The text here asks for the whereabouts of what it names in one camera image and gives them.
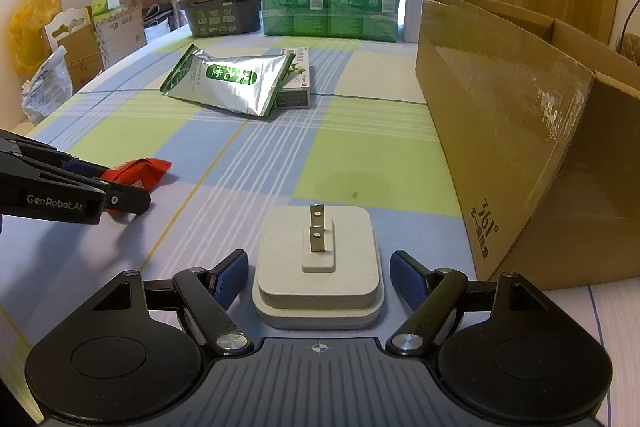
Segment red wrapper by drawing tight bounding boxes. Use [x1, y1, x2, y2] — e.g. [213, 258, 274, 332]
[101, 158, 172, 216]

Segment white power adapter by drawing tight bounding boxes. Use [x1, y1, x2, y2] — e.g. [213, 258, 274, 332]
[252, 204, 385, 331]

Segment silver green foil pouch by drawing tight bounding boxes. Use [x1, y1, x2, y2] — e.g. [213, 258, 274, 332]
[160, 44, 295, 118]

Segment white ointment box bird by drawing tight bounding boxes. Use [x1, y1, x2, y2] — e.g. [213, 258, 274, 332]
[276, 46, 311, 108]

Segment white printed plastic bag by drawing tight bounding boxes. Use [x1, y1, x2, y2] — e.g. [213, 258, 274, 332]
[21, 46, 73, 126]

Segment yellow plastic bag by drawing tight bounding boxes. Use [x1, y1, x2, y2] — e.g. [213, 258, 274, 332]
[8, 0, 62, 78]

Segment brown cardboard box floor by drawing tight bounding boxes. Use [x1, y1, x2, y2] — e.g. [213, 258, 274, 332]
[42, 6, 103, 93]

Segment white paper shopping bag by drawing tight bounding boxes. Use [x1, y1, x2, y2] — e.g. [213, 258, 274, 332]
[94, 6, 146, 70]

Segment green tissue packs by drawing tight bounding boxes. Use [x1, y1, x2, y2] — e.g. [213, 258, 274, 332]
[90, 0, 131, 22]

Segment checked tablecloth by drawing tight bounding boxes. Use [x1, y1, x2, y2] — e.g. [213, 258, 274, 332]
[1, 29, 473, 416]

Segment large brown cardboard box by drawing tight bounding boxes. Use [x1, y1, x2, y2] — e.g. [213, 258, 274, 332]
[416, 0, 639, 289]

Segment green shrink-wrapped pack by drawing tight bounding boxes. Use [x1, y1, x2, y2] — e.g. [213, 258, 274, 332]
[262, 0, 399, 42]

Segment quilted tan chair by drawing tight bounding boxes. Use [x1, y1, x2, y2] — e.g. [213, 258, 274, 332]
[615, 32, 640, 66]

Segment black power cord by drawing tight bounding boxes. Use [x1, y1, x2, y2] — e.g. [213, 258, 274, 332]
[619, 0, 640, 53]

